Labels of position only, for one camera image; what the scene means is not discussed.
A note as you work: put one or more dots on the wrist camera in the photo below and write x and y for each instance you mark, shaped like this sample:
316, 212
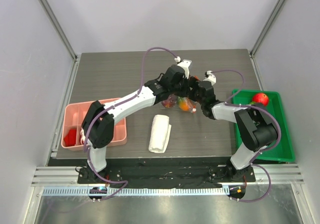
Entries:
185, 65
210, 77

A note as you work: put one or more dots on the right aluminium frame post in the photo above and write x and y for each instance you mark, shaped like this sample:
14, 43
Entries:
267, 27

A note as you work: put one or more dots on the left aluminium frame post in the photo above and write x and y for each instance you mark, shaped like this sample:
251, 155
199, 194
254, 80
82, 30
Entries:
56, 25

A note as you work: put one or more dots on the red white small item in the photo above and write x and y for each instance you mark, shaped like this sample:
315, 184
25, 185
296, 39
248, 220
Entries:
82, 137

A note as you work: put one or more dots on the clear zip top bag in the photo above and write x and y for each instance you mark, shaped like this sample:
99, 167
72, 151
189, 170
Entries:
178, 97

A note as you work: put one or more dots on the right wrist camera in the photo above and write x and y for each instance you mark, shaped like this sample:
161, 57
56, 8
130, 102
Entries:
210, 77

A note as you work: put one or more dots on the perforated metal rail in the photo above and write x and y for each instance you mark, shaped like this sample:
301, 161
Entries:
102, 191

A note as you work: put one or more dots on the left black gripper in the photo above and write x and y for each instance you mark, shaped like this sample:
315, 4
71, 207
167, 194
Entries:
187, 91

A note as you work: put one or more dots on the dark red fake fruit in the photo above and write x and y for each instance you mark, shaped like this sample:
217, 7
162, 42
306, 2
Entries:
169, 102

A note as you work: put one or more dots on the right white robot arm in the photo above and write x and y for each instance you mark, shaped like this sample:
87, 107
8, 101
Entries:
258, 129

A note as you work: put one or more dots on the rolled white towel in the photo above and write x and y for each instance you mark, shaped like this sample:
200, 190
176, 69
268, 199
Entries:
160, 133

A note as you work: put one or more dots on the pink divided organizer tray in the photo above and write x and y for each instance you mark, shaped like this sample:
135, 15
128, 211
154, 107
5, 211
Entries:
73, 118

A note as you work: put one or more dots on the orange fake fruit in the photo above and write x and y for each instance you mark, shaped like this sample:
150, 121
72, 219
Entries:
185, 104

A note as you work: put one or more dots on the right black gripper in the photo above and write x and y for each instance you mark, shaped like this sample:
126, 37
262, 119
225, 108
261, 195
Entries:
205, 96

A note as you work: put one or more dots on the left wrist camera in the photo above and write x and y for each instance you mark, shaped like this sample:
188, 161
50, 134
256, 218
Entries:
185, 65

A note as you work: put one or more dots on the green plastic bin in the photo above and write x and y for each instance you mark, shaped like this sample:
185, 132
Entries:
284, 151

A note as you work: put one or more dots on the red cloth left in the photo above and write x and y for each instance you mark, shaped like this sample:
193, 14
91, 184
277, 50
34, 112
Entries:
70, 138

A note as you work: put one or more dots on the red fake tomato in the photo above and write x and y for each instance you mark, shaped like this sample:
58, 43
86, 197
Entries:
261, 98

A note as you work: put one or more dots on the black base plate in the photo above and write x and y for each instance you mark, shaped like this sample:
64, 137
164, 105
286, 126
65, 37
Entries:
160, 172

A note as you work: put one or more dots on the aluminium frame post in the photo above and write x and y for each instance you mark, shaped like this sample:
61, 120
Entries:
267, 27
56, 25

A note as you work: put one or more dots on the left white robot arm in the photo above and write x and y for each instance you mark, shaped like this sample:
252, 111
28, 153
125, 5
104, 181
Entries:
99, 123

